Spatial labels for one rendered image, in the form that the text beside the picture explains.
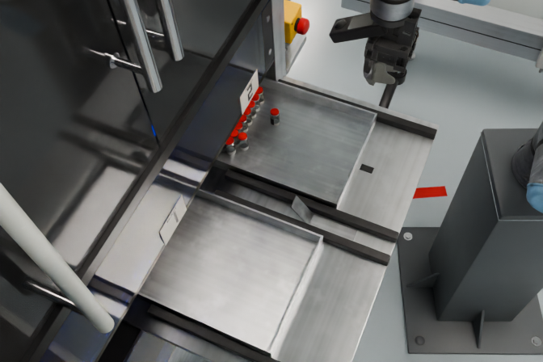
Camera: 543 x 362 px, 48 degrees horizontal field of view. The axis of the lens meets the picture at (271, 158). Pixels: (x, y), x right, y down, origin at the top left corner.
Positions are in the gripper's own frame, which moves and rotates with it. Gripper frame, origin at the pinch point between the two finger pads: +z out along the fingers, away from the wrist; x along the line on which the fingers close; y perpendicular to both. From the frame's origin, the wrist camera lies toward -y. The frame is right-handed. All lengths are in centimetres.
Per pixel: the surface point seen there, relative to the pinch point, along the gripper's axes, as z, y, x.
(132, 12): -48, -18, -41
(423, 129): 19.5, 12.5, 6.2
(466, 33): 63, 13, 84
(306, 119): 20.9, -14.0, -0.1
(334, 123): 21.0, -7.4, 1.5
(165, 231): 6, -25, -44
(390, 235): 19.4, 13.7, -22.3
